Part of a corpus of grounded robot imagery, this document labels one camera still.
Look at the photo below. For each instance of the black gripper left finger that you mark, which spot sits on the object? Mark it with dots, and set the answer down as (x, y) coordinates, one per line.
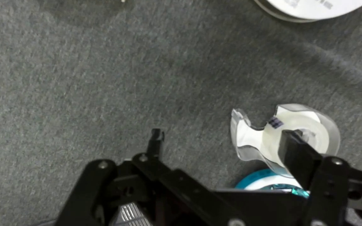
(147, 196)

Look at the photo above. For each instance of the clear cello tape dispenser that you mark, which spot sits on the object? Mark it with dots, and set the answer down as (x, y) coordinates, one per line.
(257, 142)

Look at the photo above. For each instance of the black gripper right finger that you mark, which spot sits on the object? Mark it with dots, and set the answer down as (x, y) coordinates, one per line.
(336, 189)

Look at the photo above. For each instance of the teal ribbon spool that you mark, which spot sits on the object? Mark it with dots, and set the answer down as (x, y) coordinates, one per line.
(258, 182)

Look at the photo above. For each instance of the grey tablecloth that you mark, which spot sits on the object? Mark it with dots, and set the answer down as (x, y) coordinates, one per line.
(106, 83)

